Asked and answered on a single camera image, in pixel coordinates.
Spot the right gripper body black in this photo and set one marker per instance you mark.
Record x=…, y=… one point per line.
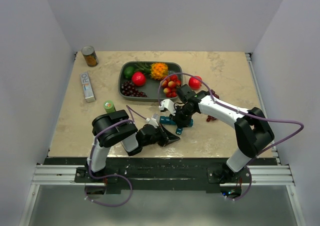
x=184, y=111

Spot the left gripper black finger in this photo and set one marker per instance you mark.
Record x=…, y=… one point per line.
x=162, y=136
x=171, y=138

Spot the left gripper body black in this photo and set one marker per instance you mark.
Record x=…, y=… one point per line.
x=156, y=138

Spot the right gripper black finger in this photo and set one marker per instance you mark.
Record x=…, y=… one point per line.
x=185, y=123
x=176, y=117

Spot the detached teal pill compartment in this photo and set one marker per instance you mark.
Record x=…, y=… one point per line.
x=179, y=131

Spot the teal weekly pill organizer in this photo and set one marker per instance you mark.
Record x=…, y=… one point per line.
x=167, y=120

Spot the green pill bottle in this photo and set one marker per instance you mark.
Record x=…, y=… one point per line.
x=109, y=106

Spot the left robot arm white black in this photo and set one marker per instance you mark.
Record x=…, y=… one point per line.
x=116, y=127

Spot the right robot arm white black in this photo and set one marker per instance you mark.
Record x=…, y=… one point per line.
x=252, y=131

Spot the red apple on table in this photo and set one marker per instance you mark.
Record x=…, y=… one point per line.
x=195, y=83

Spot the cherry and strawberry bunch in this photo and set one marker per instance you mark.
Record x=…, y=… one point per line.
x=170, y=86

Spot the grey fruit tray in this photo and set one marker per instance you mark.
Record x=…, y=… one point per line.
x=150, y=88

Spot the orange spiky fruit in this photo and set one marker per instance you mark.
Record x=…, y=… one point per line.
x=159, y=70

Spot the dark grapes in tray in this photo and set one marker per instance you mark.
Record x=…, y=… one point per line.
x=129, y=89

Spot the red apple in tray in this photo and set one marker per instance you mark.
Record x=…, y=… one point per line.
x=138, y=79

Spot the green leafy sprig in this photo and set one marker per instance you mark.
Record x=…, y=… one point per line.
x=143, y=68

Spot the green lime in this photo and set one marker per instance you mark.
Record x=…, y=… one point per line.
x=129, y=72

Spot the purple silver toothpaste box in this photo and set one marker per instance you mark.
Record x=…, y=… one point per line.
x=89, y=95

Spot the tin can orange label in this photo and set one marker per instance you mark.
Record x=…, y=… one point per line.
x=90, y=56

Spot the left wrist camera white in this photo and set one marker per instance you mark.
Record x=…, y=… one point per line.
x=154, y=120

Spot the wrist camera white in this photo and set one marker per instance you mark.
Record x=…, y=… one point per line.
x=154, y=120
x=167, y=105

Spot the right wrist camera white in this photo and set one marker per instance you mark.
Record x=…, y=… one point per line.
x=167, y=105

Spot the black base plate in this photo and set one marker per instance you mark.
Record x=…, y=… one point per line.
x=162, y=174

